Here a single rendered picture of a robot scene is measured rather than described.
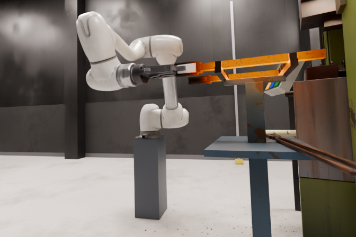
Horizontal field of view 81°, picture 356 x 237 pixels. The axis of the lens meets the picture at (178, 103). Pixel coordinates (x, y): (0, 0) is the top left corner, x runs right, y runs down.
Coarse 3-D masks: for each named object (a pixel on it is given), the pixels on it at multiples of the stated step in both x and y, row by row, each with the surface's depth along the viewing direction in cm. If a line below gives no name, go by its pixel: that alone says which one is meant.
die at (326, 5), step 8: (304, 0) 112; (312, 0) 110; (320, 0) 108; (328, 0) 106; (304, 8) 111; (312, 8) 110; (320, 8) 108; (328, 8) 106; (304, 16) 111; (312, 16) 111; (320, 16) 111; (304, 24) 120; (312, 24) 121; (320, 24) 121
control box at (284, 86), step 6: (300, 66) 156; (294, 72) 156; (288, 78) 156; (294, 78) 155; (282, 84) 156; (288, 84) 155; (264, 90) 189; (270, 90) 174; (276, 90) 167; (282, 90) 159; (288, 90) 155
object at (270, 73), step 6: (246, 72) 87; (252, 72) 87; (258, 72) 86; (264, 72) 85; (270, 72) 84; (276, 72) 83; (192, 78) 96; (198, 78) 95; (204, 78) 94; (210, 78) 92; (216, 78) 92; (234, 78) 89; (240, 78) 88; (192, 84) 98
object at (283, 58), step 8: (264, 56) 63; (272, 56) 62; (280, 56) 61; (288, 56) 61; (304, 56) 59; (312, 56) 58; (320, 56) 58; (176, 64) 73; (200, 64) 70; (208, 64) 69; (224, 64) 67; (232, 64) 66; (240, 64) 65; (248, 64) 64; (256, 64) 64; (264, 64) 64; (272, 64) 64; (192, 72) 71; (200, 72) 71
